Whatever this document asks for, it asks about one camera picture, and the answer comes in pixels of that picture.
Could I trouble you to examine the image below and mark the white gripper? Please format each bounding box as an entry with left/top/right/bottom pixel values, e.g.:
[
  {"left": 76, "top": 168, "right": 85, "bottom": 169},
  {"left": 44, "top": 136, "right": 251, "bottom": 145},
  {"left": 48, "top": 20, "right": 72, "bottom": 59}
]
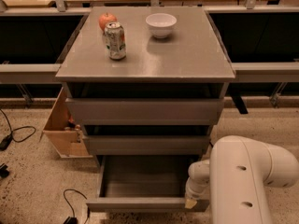
[{"left": 185, "top": 160, "right": 209, "bottom": 209}]

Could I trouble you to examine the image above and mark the grey bottom drawer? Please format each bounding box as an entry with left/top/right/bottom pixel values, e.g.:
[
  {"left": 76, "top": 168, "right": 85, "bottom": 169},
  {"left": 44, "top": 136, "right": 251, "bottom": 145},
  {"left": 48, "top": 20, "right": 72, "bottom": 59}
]
[{"left": 87, "top": 155, "right": 200, "bottom": 213}]

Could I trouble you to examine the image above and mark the grey drawer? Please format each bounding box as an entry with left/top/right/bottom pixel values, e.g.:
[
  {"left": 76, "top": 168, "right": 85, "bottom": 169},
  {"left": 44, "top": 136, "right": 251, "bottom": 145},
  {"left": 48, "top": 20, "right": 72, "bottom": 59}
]
[
  {"left": 83, "top": 135, "right": 210, "bottom": 155},
  {"left": 66, "top": 98, "right": 223, "bottom": 125},
  {"left": 87, "top": 155, "right": 200, "bottom": 213}
]

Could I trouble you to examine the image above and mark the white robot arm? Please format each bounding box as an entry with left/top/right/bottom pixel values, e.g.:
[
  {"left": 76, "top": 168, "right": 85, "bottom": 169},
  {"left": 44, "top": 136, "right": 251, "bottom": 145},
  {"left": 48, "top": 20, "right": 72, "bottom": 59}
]
[{"left": 185, "top": 135, "right": 299, "bottom": 224}]

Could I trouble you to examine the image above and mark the grey middle drawer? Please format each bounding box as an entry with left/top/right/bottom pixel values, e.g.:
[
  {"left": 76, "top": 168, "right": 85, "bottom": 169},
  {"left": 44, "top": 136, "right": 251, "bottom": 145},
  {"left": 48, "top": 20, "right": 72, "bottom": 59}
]
[{"left": 83, "top": 135, "right": 210, "bottom": 155}]

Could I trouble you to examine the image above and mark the grey drawer cabinet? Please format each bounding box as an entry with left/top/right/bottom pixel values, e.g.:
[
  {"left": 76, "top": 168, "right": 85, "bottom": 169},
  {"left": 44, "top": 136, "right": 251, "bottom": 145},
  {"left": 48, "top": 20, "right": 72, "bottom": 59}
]
[{"left": 55, "top": 6, "right": 236, "bottom": 173}]

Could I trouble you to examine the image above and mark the grey top drawer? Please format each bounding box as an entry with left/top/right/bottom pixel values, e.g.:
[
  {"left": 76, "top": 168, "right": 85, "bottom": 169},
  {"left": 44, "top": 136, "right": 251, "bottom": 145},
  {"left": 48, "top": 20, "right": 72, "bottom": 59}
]
[{"left": 66, "top": 98, "right": 223, "bottom": 125}]

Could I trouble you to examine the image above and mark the cardboard box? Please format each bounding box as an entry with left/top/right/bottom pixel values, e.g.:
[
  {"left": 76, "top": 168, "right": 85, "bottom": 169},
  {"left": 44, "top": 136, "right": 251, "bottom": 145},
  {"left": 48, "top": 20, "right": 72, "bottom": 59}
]
[{"left": 43, "top": 90, "right": 90, "bottom": 158}]

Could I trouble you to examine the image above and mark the white ceramic bowl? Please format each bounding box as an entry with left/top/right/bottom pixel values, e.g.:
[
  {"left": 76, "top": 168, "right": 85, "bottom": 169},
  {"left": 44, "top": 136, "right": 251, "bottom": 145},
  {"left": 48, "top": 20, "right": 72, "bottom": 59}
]
[{"left": 146, "top": 13, "right": 177, "bottom": 38}]

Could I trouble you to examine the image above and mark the crumpled silver soda can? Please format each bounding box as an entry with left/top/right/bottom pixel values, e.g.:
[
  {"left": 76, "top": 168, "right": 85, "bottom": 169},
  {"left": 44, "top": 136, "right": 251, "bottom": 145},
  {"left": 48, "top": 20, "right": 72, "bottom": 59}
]
[{"left": 105, "top": 21, "right": 126, "bottom": 60}]

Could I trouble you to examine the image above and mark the black plug far left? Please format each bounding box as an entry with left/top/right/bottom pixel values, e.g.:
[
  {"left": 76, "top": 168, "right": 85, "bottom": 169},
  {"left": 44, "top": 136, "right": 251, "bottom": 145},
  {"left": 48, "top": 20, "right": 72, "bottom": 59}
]
[{"left": 0, "top": 163, "right": 9, "bottom": 178}]

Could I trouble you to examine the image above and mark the red apple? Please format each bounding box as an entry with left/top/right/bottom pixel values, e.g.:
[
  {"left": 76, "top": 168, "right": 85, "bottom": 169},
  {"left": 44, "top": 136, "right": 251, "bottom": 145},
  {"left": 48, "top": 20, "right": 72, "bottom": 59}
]
[{"left": 98, "top": 13, "right": 117, "bottom": 31}]

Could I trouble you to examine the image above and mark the black cable bottom floor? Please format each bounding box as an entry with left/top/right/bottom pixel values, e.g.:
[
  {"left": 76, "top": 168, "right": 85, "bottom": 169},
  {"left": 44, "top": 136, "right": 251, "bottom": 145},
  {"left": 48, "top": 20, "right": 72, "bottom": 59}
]
[{"left": 62, "top": 189, "right": 92, "bottom": 224}]

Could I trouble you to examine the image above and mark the black cable floor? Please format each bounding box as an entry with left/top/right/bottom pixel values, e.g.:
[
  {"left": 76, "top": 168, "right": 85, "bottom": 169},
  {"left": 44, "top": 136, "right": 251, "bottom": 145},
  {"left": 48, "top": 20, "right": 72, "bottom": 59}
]
[
  {"left": 0, "top": 108, "right": 37, "bottom": 151},
  {"left": 62, "top": 189, "right": 92, "bottom": 224}
]

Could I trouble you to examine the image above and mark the grey metal rail right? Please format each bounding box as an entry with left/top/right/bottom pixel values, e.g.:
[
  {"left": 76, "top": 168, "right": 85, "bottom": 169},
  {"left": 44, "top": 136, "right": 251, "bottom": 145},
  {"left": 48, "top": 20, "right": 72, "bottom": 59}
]
[{"left": 232, "top": 62, "right": 299, "bottom": 83}]

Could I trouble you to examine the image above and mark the grey metal rail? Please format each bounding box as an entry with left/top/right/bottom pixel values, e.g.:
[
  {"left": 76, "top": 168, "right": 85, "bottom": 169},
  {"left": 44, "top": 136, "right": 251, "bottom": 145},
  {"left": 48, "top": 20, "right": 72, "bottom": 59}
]
[
  {"left": 232, "top": 62, "right": 299, "bottom": 83},
  {"left": 0, "top": 64, "right": 60, "bottom": 84}
]

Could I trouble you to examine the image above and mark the black cable left floor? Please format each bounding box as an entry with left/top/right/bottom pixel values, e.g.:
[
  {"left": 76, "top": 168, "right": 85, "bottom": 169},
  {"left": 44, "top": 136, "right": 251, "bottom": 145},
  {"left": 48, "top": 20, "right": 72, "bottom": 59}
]
[{"left": 0, "top": 108, "right": 37, "bottom": 151}]

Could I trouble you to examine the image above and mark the grey metal rail left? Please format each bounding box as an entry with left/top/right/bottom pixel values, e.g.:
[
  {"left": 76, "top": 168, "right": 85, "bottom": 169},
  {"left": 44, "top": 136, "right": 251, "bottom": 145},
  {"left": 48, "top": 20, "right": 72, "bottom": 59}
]
[{"left": 0, "top": 64, "right": 60, "bottom": 84}]

